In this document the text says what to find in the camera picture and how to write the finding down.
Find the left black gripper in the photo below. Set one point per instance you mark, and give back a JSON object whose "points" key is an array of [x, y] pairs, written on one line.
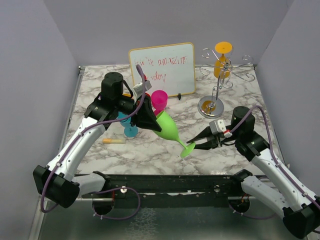
{"points": [[145, 118]]}

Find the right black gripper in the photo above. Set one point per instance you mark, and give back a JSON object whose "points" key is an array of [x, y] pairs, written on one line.
{"points": [[206, 133]]}

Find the blue wine glass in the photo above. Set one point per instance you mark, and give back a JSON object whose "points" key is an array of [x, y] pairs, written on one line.
{"points": [[129, 130]]}

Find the pink wine glass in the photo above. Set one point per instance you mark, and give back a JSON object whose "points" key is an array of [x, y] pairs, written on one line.
{"points": [[159, 100]]}

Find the green wine glass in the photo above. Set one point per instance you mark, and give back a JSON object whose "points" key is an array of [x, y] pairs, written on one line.
{"points": [[169, 131]]}

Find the yellow wine glass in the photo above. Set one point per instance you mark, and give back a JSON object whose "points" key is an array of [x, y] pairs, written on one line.
{"points": [[127, 95], [222, 48]]}

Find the yellow wine glass front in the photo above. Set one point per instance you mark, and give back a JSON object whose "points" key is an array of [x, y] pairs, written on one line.
{"points": [[127, 95]]}

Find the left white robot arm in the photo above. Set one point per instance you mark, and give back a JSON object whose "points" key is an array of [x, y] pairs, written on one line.
{"points": [[57, 181]]}

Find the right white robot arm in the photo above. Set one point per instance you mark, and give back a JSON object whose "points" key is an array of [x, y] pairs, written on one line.
{"points": [[291, 200]]}

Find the chrome wine glass rack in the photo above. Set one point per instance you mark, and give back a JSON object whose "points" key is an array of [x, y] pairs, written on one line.
{"points": [[211, 106]]}

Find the yellow framed whiteboard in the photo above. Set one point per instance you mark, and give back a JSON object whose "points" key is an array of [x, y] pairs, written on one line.
{"points": [[170, 68]]}

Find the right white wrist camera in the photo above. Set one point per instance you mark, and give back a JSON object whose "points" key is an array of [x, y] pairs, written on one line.
{"points": [[218, 127]]}

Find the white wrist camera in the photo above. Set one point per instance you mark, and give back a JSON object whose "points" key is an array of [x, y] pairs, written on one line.
{"points": [[138, 88], [218, 127]]}

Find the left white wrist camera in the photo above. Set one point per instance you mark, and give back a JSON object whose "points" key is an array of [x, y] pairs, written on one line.
{"points": [[138, 88]]}

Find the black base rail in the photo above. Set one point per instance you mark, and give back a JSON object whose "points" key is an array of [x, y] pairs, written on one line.
{"points": [[169, 191]]}

